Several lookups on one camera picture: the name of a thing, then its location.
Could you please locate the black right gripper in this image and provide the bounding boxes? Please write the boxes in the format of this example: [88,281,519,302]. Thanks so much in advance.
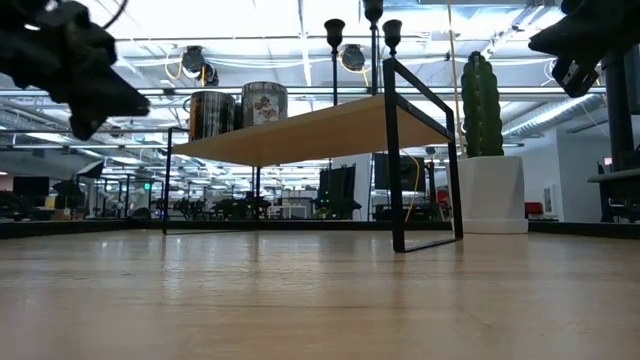
[528,0,640,99]

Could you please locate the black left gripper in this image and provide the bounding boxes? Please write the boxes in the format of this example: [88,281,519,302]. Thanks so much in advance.
[0,0,152,142]

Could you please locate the flower print candle jar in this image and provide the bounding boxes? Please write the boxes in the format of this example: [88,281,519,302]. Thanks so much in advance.
[240,81,290,128]

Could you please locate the short black candlestick holder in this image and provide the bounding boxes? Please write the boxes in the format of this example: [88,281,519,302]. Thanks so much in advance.
[382,18,405,58]

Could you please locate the tall black candlestick holder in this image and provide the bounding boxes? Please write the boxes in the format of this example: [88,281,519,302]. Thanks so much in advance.
[362,0,385,97]

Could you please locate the medium black candlestick holder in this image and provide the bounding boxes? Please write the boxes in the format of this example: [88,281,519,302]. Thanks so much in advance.
[323,18,347,107]

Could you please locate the black studio softbox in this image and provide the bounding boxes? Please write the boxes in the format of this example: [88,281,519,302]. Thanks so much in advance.
[74,159,106,182]

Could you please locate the black studio lamp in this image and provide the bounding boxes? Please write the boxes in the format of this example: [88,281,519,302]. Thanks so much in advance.
[51,178,85,199]

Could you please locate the black vertical column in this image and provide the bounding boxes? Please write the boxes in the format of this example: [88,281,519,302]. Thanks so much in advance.
[599,39,640,171]

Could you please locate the black monitor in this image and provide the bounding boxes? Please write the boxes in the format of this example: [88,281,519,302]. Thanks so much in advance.
[12,175,51,198]
[373,151,427,193]

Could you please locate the tall green cactus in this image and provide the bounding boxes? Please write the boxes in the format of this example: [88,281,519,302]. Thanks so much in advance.
[460,49,506,159]

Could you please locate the black background machine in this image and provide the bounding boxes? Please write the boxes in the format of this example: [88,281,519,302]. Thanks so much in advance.
[0,189,29,222]

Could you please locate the grey platform with legs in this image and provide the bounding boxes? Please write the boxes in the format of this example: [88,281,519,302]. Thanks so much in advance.
[586,167,640,224]

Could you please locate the row of black equipment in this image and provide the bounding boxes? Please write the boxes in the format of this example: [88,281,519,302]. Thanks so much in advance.
[172,196,274,221]

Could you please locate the white plant pot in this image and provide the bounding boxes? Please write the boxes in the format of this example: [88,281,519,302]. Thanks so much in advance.
[455,155,530,235]

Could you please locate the white background table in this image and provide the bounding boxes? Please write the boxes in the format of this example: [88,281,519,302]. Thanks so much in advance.
[264,203,309,220]

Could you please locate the long ceiling light strip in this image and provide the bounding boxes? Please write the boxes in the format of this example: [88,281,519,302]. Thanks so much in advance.
[132,86,607,97]

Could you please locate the black standing panels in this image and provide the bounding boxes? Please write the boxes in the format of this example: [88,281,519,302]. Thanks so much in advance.
[318,163,362,220]

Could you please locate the silver ceiling air duct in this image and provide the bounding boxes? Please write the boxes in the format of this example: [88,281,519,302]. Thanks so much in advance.
[502,93,607,140]

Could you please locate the black ceiling cable reel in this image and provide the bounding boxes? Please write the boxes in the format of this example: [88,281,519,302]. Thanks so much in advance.
[340,43,367,73]
[201,61,221,88]
[180,44,207,75]

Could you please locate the black table edge rail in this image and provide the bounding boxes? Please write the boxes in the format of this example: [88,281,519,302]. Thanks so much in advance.
[0,218,640,240]

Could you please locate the white wall frame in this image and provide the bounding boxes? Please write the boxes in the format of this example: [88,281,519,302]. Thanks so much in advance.
[542,183,556,216]

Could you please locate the yellow power cable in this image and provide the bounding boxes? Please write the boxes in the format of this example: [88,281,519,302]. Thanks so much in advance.
[401,148,422,222]

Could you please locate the wooden shelf with black frame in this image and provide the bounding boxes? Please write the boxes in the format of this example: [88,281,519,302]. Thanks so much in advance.
[162,56,466,254]

